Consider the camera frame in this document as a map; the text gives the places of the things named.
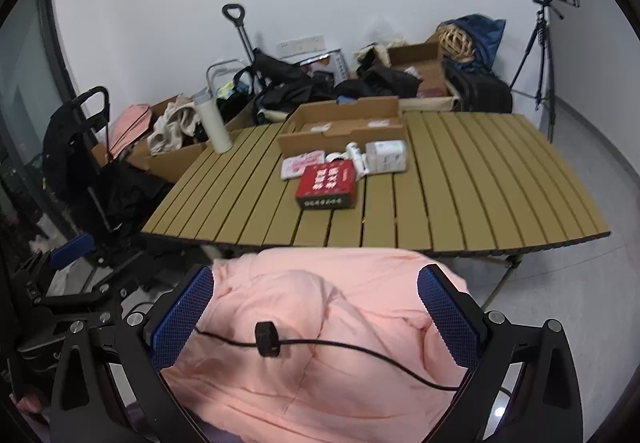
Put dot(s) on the white squeeze tube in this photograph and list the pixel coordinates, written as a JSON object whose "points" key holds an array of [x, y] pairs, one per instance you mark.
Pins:
{"points": [[356, 159]]}

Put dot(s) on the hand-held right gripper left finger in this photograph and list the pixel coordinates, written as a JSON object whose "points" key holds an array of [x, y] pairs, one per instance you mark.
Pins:
{"points": [[182, 318]]}

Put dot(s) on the cardboard box with clothes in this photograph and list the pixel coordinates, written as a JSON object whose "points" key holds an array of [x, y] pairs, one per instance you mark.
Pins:
{"points": [[170, 158]]}

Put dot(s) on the black suitcase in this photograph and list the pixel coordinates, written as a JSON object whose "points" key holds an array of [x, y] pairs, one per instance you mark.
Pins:
{"points": [[480, 90]]}

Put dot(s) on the black crumpled cloth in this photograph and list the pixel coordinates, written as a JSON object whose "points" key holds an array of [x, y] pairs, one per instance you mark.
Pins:
{"points": [[380, 80]]}

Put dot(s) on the black tripod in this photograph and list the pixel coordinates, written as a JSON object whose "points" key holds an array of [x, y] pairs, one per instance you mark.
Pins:
{"points": [[542, 58]]}

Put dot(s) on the white wall socket strip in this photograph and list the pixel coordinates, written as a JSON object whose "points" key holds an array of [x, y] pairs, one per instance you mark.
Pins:
{"points": [[300, 44]]}

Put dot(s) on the large brown cardboard box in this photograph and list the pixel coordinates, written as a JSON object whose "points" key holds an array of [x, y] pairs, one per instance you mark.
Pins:
{"points": [[420, 68]]}

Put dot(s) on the pink quilted cloth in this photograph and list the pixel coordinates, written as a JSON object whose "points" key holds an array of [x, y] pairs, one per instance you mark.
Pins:
{"points": [[310, 398]]}

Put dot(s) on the clear cotton swab box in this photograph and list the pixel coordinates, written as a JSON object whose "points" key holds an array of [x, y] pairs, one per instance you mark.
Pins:
{"points": [[387, 155]]}

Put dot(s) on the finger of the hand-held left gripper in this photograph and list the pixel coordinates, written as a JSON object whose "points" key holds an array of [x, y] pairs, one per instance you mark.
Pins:
{"points": [[72, 250], [95, 294]]}

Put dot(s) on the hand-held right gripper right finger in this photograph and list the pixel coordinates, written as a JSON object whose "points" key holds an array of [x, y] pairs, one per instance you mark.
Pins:
{"points": [[447, 318]]}

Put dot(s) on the red box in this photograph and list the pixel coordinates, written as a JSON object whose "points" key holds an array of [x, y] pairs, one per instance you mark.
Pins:
{"points": [[327, 185]]}

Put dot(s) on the blue fabric bag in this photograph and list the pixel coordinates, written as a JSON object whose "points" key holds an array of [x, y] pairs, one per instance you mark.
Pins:
{"points": [[482, 35]]}

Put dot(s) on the beige crumpled cloth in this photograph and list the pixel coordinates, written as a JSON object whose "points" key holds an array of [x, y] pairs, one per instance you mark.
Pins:
{"points": [[175, 125]]}

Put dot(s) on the tan slatted folding table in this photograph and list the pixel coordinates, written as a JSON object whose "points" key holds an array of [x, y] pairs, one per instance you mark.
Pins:
{"points": [[450, 173]]}

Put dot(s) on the white thermos bottle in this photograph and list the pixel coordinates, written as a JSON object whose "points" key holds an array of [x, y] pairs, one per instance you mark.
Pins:
{"points": [[215, 123]]}

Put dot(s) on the pink and white packet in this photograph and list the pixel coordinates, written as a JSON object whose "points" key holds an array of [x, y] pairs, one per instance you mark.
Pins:
{"points": [[300, 165]]}

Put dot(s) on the metal tube frame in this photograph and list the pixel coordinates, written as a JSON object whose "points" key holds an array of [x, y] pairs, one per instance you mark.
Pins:
{"points": [[222, 68]]}

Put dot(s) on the pink bag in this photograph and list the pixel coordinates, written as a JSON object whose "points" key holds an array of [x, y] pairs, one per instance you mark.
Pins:
{"points": [[130, 123]]}

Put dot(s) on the cardboard tray box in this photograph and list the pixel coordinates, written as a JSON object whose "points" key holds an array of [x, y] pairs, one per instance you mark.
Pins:
{"points": [[345, 123]]}

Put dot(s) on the black duffel bag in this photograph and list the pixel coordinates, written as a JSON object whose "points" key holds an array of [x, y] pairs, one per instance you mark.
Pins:
{"points": [[280, 78]]}

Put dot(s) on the printed product carton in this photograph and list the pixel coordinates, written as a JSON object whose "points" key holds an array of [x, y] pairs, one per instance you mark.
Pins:
{"points": [[325, 65]]}

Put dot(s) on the woven wicker basket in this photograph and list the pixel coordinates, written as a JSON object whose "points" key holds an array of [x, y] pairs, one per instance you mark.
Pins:
{"points": [[455, 43]]}

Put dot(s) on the black folding cart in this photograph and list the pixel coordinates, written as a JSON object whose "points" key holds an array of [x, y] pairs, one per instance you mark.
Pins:
{"points": [[65, 143]]}

